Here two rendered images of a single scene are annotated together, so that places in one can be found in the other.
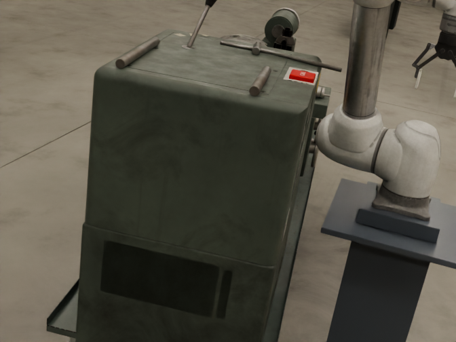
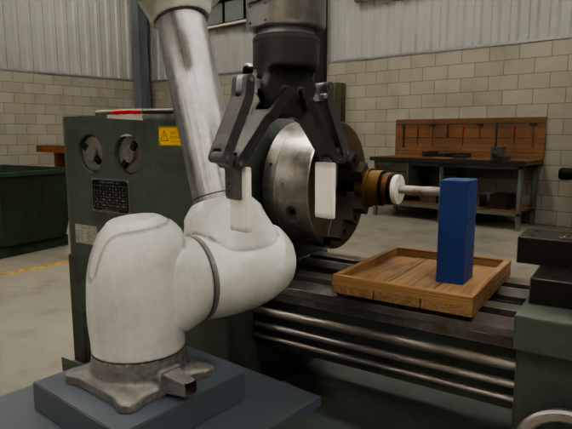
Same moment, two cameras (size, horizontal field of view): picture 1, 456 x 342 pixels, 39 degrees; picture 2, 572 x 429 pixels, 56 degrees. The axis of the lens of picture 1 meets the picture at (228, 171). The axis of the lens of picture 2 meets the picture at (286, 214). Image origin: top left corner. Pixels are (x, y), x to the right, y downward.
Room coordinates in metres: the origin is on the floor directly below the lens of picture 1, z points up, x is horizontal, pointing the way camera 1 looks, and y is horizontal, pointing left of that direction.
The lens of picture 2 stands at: (2.53, -1.24, 1.21)
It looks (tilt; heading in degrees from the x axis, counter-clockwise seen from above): 9 degrees down; 115
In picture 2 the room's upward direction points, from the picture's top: straight up
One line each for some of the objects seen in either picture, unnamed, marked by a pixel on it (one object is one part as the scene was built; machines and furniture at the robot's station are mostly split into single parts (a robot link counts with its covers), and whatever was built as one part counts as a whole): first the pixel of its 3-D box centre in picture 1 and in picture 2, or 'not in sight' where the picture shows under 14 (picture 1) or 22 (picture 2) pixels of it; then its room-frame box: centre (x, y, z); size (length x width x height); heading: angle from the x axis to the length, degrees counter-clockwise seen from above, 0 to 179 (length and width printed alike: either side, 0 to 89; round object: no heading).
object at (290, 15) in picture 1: (279, 41); not in sight; (3.23, -0.15, 1.01); 0.30 x 0.20 x 0.29; 172
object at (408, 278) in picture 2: not in sight; (426, 275); (2.32, -0.02, 0.89); 0.36 x 0.30 x 0.04; 82
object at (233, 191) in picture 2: not in sight; (226, 175); (2.24, -0.76, 1.16); 0.03 x 0.01 x 0.05; 69
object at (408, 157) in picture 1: (410, 155); (142, 280); (1.95, -0.57, 0.97); 0.18 x 0.16 x 0.22; 66
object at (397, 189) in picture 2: not in sight; (420, 190); (2.30, -0.02, 1.08); 0.13 x 0.07 x 0.07; 172
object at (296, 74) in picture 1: (302, 77); (128, 114); (1.57, -0.14, 1.26); 0.06 x 0.06 x 0.02; 82
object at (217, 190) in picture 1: (214, 130); (197, 185); (1.64, 0.05, 1.06); 0.59 x 0.48 x 0.39; 172
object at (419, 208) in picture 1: (404, 193); (146, 364); (1.97, -0.58, 0.83); 0.22 x 0.18 x 0.06; 166
